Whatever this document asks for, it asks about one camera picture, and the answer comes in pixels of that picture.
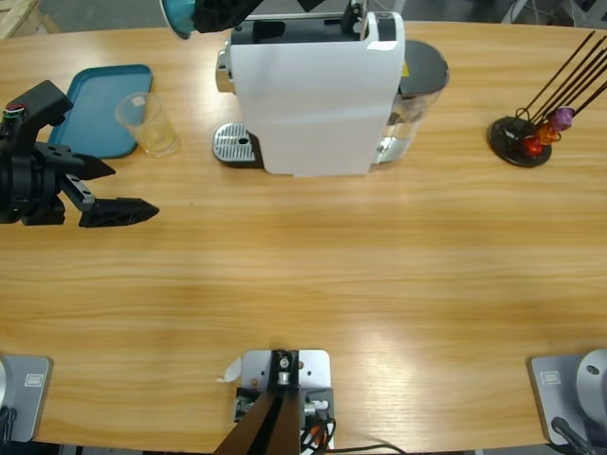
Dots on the white metal desk leg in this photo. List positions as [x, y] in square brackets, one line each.
[514, 10]

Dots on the black capsule holder with rods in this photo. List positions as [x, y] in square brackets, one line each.
[502, 144]

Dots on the red coffee capsule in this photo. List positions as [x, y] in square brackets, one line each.
[533, 146]

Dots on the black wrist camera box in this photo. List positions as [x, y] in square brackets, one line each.
[42, 102]

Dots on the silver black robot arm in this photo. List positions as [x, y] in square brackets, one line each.
[5, 189]

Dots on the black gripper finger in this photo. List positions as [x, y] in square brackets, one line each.
[227, 14]
[118, 213]
[71, 161]
[206, 5]

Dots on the white capsule coffee machine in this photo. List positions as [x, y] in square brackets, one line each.
[313, 104]

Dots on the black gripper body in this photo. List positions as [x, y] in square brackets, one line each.
[312, 4]
[38, 194]

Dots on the teal plastic tray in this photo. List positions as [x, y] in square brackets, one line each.
[109, 85]

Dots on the dark camera mount post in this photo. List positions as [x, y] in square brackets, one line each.
[265, 426]

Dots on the teal coffee capsule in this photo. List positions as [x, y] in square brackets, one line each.
[178, 16]

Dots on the orange coffee capsule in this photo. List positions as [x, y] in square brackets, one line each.
[547, 132]

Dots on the clear drinking glass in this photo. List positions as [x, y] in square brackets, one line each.
[152, 132]

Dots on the white tape scrap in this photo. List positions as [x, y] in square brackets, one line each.
[232, 372]

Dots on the metal drip tray grille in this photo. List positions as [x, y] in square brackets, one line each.
[232, 142]

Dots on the wooden pallet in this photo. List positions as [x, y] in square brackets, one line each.
[19, 14]

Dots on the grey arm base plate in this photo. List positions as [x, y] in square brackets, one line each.
[28, 393]
[555, 393]

